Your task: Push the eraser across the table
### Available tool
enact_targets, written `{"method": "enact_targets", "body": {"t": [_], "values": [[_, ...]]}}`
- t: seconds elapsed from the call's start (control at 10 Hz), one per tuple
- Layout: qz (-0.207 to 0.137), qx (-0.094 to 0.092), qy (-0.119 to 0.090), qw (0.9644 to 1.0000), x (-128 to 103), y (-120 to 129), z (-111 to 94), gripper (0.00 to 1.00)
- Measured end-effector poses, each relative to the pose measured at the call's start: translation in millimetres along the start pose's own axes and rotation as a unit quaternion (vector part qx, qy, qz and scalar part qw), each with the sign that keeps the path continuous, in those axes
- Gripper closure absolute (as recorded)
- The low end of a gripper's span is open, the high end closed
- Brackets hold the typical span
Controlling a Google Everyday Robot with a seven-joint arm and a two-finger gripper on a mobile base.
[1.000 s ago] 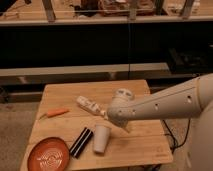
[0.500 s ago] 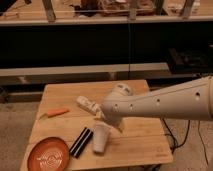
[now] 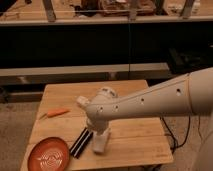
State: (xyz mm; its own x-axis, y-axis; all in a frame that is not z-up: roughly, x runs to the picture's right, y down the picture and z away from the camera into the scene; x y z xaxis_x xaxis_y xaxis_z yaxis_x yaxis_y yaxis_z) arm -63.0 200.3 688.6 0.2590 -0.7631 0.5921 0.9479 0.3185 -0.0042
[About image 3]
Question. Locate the orange patterned plate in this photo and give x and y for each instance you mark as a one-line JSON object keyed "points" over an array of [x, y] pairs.
{"points": [[50, 154]]}

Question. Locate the white paper cup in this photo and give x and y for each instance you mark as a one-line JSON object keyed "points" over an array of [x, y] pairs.
{"points": [[100, 141]]}

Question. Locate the wooden folding table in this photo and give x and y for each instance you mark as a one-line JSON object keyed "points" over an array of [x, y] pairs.
{"points": [[133, 142]]}

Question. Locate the black striped eraser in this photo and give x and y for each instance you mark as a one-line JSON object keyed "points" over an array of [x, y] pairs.
{"points": [[81, 143]]}

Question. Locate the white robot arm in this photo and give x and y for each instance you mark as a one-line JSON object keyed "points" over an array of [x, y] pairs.
{"points": [[188, 94]]}

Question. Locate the clear plastic bottle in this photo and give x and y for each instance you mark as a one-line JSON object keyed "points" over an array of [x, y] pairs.
{"points": [[82, 101]]}

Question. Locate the orange carrot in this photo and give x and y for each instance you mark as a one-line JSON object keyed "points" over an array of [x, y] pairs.
{"points": [[54, 112]]}

